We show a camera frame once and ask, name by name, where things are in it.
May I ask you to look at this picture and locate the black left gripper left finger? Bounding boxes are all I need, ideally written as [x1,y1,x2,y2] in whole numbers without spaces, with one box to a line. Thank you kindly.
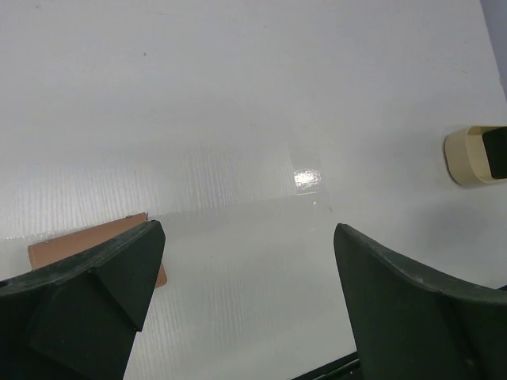
[1,220,166,379]

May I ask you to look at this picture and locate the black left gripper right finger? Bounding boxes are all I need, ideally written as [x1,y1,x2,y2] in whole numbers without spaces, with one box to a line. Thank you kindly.
[334,224,506,379]

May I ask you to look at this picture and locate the brown leather card holder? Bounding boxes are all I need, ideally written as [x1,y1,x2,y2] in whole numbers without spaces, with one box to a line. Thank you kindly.
[28,212,148,272]

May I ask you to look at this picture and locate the beige oval tray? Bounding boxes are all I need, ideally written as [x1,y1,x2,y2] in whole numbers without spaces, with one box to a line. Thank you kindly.
[444,126,506,188]

